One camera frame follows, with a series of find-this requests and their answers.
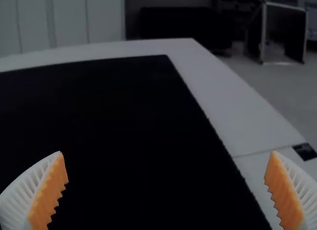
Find black mat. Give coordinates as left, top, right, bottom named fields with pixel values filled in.
left=0, top=55, right=273, bottom=230

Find black stacked mats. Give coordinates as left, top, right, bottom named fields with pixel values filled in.
left=140, top=6, right=235, bottom=51

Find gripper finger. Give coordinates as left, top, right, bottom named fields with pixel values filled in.
left=264, top=151, right=317, bottom=230
left=0, top=151, right=69, bottom=230

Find grey cupboard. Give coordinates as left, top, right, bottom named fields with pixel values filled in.
left=51, top=0, right=126, bottom=49
left=0, top=0, right=52, bottom=55

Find grey framed trolley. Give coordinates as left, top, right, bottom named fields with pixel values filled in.
left=259, top=1, right=308, bottom=65

